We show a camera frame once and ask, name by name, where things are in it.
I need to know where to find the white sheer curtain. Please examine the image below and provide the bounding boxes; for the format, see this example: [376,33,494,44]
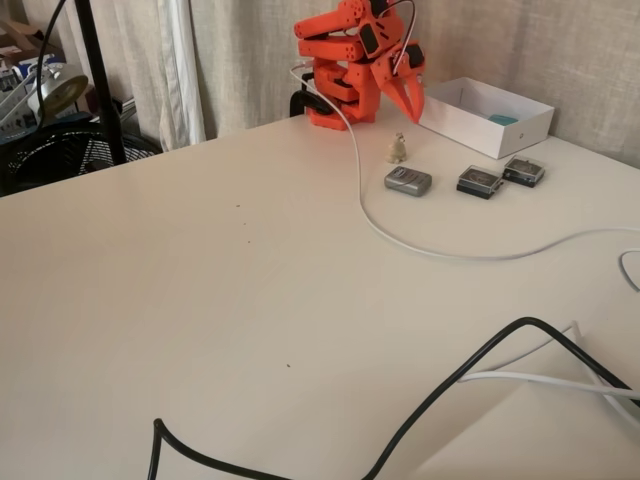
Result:
[156,0,208,152]

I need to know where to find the white flat cable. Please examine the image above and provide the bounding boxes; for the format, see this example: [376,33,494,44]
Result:
[457,370,640,432]

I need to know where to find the long white cable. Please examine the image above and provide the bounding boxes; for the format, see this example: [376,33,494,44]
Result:
[288,60,640,293]

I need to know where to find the brown cardboard box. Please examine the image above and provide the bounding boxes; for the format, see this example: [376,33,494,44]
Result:
[0,18,67,69]

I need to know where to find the black stand pole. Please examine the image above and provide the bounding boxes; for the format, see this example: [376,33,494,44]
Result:
[73,0,129,166]

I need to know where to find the white cardboard bin box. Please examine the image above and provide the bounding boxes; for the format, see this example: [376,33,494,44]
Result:
[411,76,556,161]

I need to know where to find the thin black cable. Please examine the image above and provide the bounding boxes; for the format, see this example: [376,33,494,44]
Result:
[35,0,69,124]

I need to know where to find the thick black cable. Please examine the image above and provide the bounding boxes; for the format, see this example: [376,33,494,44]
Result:
[148,316,640,480]

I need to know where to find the beige curtain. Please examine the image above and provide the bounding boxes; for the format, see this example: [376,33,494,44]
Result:
[24,0,221,154]

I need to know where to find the blue white packaging box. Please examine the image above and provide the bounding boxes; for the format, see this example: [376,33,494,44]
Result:
[0,61,39,144]

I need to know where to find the small beige animal figurine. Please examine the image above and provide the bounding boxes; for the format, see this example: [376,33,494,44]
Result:
[387,130,411,165]

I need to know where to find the black box with clear lid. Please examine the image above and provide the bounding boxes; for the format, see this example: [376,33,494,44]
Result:
[501,154,547,190]
[455,164,504,203]

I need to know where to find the silver metal tin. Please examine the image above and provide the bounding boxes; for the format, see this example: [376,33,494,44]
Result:
[383,165,434,200]

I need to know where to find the black floor fan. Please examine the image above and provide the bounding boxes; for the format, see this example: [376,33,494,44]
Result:
[0,121,164,198]

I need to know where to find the robot servo wires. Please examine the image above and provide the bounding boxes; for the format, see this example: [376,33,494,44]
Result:
[377,0,419,76]

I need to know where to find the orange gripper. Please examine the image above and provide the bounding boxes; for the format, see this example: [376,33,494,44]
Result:
[371,42,428,125]

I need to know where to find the silver desk lamp head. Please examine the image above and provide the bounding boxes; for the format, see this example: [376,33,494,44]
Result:
[26,61,92,122]

